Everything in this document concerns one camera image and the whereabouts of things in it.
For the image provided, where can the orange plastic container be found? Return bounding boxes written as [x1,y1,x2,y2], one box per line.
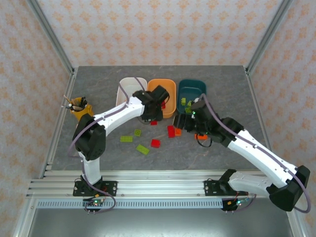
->
[147,78,177,119]

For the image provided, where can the teal plastic container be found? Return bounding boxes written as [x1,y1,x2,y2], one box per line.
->
[177,79,207,117]

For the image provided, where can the white plastic container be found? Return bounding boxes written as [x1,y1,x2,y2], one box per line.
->
[116,77,148,109]

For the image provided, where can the yellow pen cup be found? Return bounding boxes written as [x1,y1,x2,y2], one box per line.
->
[70,97,94,119]

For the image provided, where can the grey metal shelf sheet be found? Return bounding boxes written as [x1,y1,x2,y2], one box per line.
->
[27,208,297,237]

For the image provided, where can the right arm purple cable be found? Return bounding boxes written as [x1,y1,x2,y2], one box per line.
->
[200,93,312,214]

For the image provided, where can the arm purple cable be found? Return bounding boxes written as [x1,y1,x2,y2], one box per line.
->
[68,77,148,214]
[200,93,312,214]

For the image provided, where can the right thin black camera cable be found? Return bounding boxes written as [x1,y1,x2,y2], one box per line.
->
[196,134,213,148]

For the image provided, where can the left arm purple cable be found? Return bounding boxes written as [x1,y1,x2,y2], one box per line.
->
[68,77,148,214]

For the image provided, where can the aluminium side rail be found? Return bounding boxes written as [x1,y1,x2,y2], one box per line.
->
[39,70,79,178]
[245,68,277,158]

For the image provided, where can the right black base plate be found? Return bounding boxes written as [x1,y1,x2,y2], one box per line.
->
[203,180,248,198]

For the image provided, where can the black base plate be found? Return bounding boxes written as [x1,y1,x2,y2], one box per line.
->
[73,180,118,198]
[203,180,248,198]

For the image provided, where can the aluminium front rail frame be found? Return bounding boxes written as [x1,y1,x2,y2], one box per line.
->
[26,169,296,199]

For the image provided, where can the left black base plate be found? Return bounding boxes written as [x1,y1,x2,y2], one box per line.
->
[73,180,118,198]

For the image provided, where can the slotted grey cable duct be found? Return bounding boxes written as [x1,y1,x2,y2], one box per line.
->
[37,199,224,210]

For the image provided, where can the aluminium corner post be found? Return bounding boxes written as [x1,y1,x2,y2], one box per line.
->
[245,0,296,75]
[26,0,76,76]

